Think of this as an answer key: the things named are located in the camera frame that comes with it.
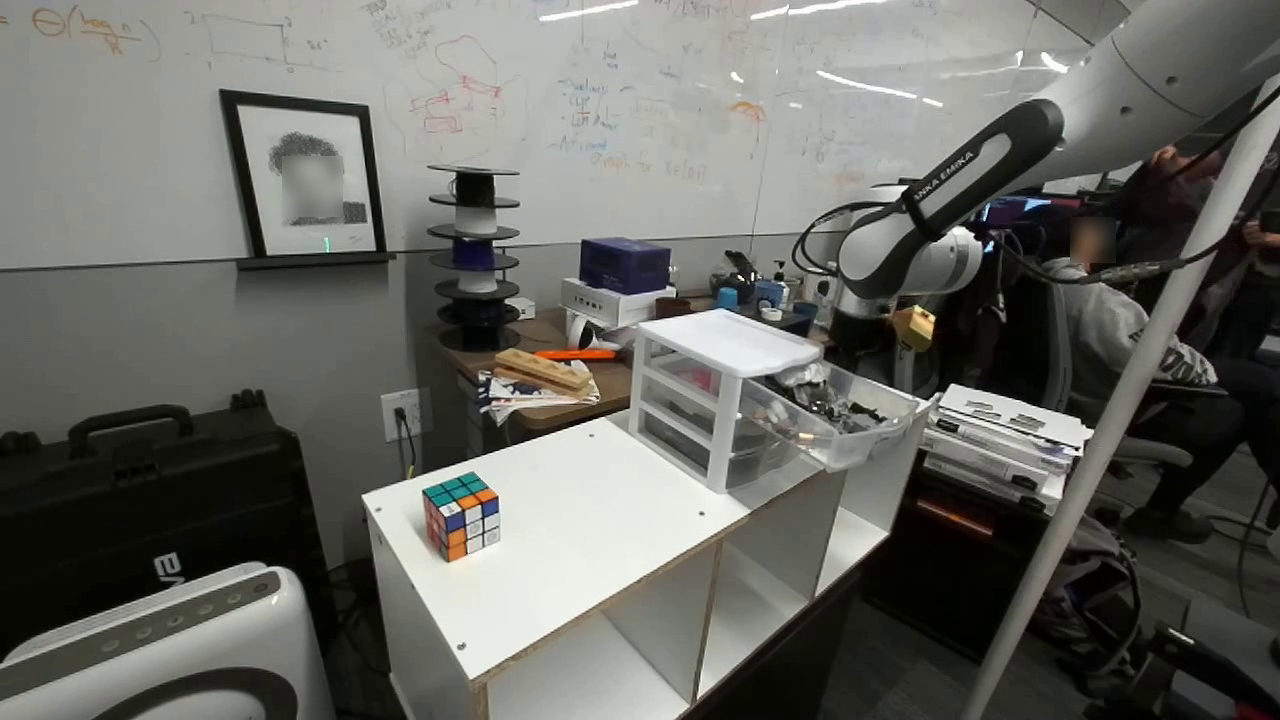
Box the brown wooden desk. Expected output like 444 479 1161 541
436 313 637 435

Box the white box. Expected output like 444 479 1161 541
558 272 679 333

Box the wooden block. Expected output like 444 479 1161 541
493 344 605 401

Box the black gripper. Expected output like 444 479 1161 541
827 291 925 388

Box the clear plastic drawer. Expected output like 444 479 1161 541
738 359 933 472

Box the white cube shelf cabinet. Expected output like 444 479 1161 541
359 394 925 720

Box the white pole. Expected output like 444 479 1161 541
958 74 1280 720

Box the seated person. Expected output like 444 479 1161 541
1036 142 1280 536

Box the purple box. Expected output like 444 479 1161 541
576 234 677 295

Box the orange tool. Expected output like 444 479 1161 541
536 344 624 369

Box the rubiks cube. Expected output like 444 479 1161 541
421 466 507 563

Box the tan wrist camera mount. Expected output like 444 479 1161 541
893 299 940 354

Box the stack of papers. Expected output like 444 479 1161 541
921 379 1097 509

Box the whiteboard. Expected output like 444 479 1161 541
0 0 1114 272

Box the white wall outlet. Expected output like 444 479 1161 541
378 385 428 443

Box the white air purifier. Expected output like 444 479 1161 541
0 561 337 720

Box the white plastic drawer unit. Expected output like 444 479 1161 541
627 306 827 496

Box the black spool tower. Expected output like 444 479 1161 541
426 159 527 352

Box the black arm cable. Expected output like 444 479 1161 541
790 195 936 288

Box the black hard case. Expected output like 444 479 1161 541
0 388 332 650

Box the black framed portrait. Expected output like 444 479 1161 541
216 89 394 266

